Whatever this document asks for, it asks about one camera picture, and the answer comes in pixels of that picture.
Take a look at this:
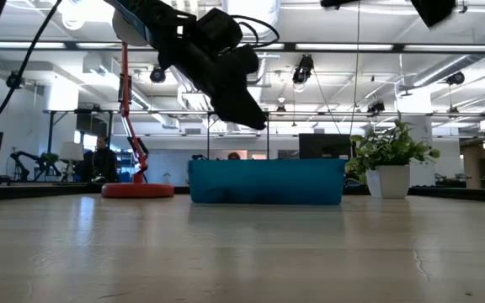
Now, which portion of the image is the white table lamp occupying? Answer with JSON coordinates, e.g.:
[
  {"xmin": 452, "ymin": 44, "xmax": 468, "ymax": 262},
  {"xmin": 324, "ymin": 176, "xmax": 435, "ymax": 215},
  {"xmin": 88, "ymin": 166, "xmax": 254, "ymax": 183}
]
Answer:
[{"xmin": 59, "ymin": 141, "xmax": 85, "ymax": 182}]

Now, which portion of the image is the black background table frame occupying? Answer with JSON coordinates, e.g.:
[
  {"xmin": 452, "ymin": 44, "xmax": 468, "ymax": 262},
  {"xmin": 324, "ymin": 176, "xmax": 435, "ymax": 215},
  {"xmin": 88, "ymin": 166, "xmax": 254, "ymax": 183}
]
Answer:
[{"xmin": 42, "ymin": 108, "xmax": 117, "ymax": 183}]

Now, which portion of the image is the blue plastic bin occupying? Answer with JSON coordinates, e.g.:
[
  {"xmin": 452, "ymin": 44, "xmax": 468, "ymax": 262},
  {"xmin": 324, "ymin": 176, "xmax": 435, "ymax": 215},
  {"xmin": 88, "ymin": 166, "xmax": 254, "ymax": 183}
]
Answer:
[{"xmin": 187, "ymin": 158, "xmax": 348, "ymax": 206}]

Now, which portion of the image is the green plant in white pot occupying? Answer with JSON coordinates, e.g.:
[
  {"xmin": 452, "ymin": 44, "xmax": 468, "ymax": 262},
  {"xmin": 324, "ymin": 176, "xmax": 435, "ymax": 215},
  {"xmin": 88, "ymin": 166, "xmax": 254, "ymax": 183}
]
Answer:
[{"xmin": 344, "ymin": 111, "xmax": 442, "ymax": 200}]

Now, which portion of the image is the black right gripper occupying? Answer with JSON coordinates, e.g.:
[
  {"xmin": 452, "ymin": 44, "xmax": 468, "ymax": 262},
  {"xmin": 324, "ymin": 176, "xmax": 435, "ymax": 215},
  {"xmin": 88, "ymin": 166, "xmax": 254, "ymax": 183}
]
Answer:
[{"xmin": 320, "ymin": 0, "xmax": 457, "ymax": 29}]

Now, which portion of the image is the red desk lamp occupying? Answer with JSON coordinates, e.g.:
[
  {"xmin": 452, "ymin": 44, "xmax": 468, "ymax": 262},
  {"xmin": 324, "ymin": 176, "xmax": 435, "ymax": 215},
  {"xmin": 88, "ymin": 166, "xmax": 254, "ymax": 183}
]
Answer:
[{"xmin": 100, "ymin": 8, "xmax": 175, "ymax": 199}]

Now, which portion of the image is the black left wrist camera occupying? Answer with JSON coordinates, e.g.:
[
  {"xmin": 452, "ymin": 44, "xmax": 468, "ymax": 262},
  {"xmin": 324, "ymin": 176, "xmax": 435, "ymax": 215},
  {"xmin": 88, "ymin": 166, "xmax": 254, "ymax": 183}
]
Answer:
[{"xmin": 195, "ymin": 7, "xmax": 244, "ymax": 47}]

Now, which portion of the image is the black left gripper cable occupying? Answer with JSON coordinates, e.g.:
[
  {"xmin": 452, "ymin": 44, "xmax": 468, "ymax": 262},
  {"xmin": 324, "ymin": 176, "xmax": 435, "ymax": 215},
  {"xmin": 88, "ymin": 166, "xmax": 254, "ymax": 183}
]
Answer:
[{"xmin": 229, "ymin": 14, "xmax": 280, "ymax": 50}]

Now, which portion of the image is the black ceiling spotlight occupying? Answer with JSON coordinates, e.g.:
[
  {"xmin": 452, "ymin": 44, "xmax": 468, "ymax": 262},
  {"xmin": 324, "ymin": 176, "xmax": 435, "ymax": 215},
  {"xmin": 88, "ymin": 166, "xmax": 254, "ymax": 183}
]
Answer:
[
  {"xmin": 5, "ymin": 70, "xmax": 26, "ymax": 91},
  {"xmin": 367, "ymin": 99, "xmax": 386, "ymax": 116},
  {"xmin": 291, "ymin": 54, "xmax": 316, "ymax": 86},
  {"xmin": 149, "ymin": 66, "xmax": 168, "ymax": 84},
  {"xmin": 445, "ymin": 71, "xmax": 466, "ymax": 88}
]

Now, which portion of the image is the black metal stand frame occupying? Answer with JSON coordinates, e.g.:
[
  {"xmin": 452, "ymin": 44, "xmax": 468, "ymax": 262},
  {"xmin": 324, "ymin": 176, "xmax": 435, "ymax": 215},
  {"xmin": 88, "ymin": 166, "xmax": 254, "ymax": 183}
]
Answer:
[{"xmin": 205, "ymin": 110, "xmax": 271, "ymax": 161}]

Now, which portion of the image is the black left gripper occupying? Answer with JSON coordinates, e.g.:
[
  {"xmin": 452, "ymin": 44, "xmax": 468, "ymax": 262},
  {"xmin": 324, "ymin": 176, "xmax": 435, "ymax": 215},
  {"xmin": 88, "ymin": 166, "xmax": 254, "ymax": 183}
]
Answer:
[{"xmin": 157, "ymin": 24, "xmax": 268, "ymax": 131}]

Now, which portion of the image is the black aluminium table frame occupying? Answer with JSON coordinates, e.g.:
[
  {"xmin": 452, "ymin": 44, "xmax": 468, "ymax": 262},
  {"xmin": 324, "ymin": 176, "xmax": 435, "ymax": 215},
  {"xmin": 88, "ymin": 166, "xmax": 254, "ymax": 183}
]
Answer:
[{"xmin": 0, "ymin": 182, "xmax": 485, "ymax": 205}]

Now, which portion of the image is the black ceiling light rail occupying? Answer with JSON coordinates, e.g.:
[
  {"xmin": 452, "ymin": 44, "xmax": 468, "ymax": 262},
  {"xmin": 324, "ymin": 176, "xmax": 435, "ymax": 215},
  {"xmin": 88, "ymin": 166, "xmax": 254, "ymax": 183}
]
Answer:
[{"xmin": 0, "ymin": 40, "xmax": 485, "ymax": 54}]

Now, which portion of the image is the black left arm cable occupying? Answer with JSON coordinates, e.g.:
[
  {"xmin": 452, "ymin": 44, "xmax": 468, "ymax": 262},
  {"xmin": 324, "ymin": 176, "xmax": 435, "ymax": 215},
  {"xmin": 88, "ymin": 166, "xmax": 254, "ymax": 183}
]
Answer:
[{"xmin": 0, "ymin": 0, "xmax": 63, "ymax": 149}]

